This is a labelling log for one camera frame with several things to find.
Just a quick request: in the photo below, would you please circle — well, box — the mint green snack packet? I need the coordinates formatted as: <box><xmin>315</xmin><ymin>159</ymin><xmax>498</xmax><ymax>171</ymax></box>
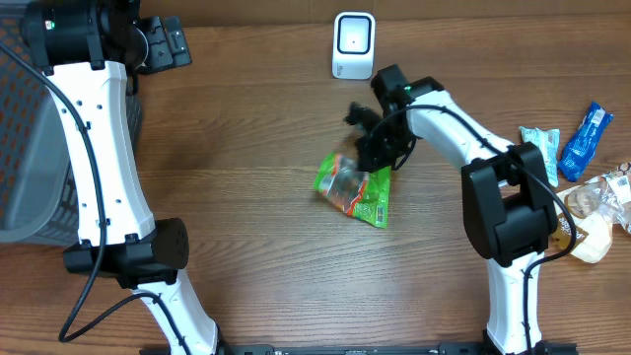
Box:
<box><xmin>519</xmin><ymin>126</ymin><xmax>560</xmax><ymax>187</ymax></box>

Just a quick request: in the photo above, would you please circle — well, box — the blue snack bar wrapper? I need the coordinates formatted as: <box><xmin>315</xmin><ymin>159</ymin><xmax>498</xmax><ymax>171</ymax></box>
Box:
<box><xmin>558</xmin><ymin>102</ymin><xmax>614</xmax><ymax>182</ymax></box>

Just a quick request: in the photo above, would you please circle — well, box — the beige foil snack pouch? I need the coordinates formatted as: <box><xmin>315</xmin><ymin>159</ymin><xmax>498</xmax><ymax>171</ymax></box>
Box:
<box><xmin>557</xmin><ymin>162</ymin><xmax>630</xmax><ymax>263</ymax></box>

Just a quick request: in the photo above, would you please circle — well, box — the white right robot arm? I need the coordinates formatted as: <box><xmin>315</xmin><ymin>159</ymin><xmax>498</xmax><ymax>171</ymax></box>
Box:
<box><xmin>346</xmin><ymin>65</ymin><xmax>578</xmax><ymax>354</ymax></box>

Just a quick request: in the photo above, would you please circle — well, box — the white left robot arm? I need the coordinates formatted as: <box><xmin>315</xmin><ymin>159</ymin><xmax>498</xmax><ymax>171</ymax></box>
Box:
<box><xmin>21</xmin><ymin>1</ymin><xmax>220</xmax><ymax>354</ymax></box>

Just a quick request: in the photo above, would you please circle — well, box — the white barcode scanner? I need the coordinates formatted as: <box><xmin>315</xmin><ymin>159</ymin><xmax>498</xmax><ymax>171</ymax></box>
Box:
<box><xmin>331</xmin><ymin>11</ymin><xmax>376</xmax><ymax>80</ymax></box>

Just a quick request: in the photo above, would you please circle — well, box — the grey plastic mesh basket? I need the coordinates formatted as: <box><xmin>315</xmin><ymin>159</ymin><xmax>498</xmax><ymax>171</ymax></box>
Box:
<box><xmin>1</xmin><ymin>1</ymin><xmax>142</xmax><ymax>246</ymax></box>

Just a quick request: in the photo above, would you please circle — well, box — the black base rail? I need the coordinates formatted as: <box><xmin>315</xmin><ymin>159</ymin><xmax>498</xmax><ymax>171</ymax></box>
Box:
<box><xmin>138</xmin><ymin>341</ymin><xmax>579</xmax><ymax>355</ymax></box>

